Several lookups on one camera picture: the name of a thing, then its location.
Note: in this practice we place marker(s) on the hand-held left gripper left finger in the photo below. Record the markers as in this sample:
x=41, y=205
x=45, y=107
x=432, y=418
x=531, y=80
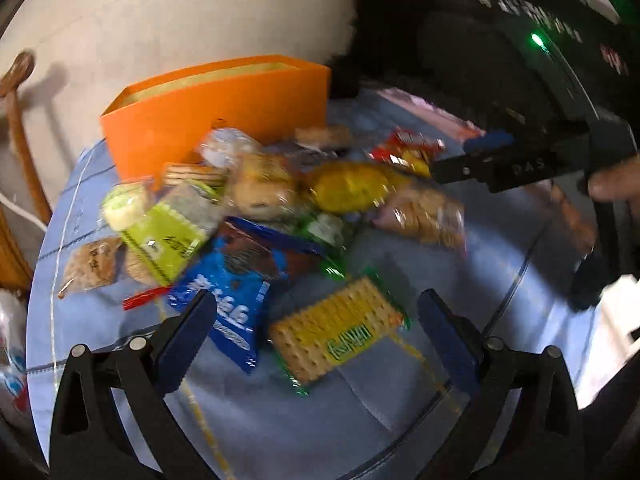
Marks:
x=185, y=340

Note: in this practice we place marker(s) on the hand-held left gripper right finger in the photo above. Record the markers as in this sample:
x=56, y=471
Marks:
x=445, y=340

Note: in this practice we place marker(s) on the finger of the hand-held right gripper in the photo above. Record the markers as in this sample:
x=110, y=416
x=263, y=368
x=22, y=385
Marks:
x=607, y=230
x=500, y=167

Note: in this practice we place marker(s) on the yellow cracker packet green edge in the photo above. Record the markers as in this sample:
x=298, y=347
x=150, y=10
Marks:
x=335, y=335

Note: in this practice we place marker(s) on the orange cardboard box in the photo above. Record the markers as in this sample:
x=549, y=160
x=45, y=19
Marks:
x=220, y=105

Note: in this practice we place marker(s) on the person's right hand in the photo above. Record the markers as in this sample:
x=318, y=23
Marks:
x=617, y=185

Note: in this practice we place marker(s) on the blue cookie packet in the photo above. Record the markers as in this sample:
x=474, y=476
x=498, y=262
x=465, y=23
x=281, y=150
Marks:
x=225, y=300

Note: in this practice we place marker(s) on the thin red snack stick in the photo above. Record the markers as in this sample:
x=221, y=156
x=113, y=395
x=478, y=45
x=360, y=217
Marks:
x=147, y=297

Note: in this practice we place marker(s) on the white box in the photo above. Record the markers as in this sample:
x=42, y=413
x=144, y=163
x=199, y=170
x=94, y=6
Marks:
x=620, y=305

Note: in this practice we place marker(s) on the clear round biscuit packet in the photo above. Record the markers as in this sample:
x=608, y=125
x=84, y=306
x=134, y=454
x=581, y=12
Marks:
x=137, y=265

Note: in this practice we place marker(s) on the clear brown biscuit packet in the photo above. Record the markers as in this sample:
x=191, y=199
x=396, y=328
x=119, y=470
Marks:
x=425, y=217

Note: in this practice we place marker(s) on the red snack packet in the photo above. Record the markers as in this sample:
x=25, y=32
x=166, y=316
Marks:
x=405, y=150

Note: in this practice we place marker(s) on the lime green snack packet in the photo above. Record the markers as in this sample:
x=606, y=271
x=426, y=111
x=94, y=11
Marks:
x=167, y=235

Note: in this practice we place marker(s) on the brown and blue chocolate packet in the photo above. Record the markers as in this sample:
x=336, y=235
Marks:
x=255, y=250

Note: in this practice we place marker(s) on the light blue tablecloth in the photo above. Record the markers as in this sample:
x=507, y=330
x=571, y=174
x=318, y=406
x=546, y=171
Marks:
x=350, y=425

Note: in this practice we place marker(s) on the small green white packet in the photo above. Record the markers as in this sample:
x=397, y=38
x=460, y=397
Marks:
x=125, y=205

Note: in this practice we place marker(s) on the yellow snack packet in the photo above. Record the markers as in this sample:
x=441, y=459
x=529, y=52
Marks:
x=350, y=187

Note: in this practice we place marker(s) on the dark green snack packet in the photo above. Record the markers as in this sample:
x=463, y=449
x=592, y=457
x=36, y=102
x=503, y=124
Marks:
x=327, y=240

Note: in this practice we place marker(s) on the clear sandwich cracker packet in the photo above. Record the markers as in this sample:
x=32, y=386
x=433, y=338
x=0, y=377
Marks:
x=195, y=175

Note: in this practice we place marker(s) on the white plastic bag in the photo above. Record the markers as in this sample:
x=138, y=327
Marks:
x=12, y=355

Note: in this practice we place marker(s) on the clear pastry packet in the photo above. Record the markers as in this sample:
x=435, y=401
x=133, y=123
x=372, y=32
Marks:
x=262, y=185

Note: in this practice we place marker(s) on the small clear cake packet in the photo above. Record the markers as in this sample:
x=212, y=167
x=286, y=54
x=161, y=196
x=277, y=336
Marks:
x=322, y=137

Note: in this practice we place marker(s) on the wooden chair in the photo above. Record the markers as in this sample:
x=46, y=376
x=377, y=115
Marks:
x=27, y=160

